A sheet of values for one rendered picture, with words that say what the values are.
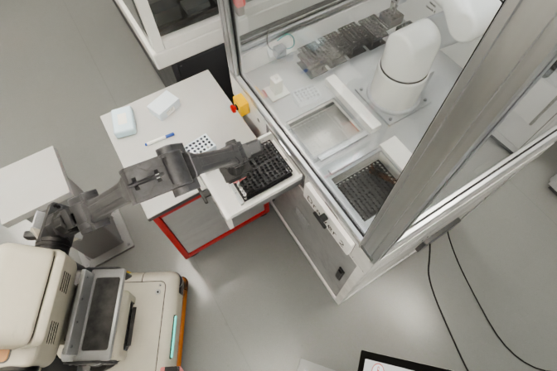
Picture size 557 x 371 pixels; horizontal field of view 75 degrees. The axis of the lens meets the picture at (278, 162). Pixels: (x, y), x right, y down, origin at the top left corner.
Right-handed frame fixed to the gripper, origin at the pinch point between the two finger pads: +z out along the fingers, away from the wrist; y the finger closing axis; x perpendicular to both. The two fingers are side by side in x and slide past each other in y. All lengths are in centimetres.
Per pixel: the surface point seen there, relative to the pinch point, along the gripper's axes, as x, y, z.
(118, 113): -67, 31, 16
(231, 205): 3.3, 5.1, 11.5
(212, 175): -12.9, 6.0, 11.7
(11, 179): -59, 83, 22
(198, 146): -31.2, 5.3, 15.8
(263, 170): -1.7, -12.1, 5.2
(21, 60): -236, 91, 101
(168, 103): -60, 8, 15
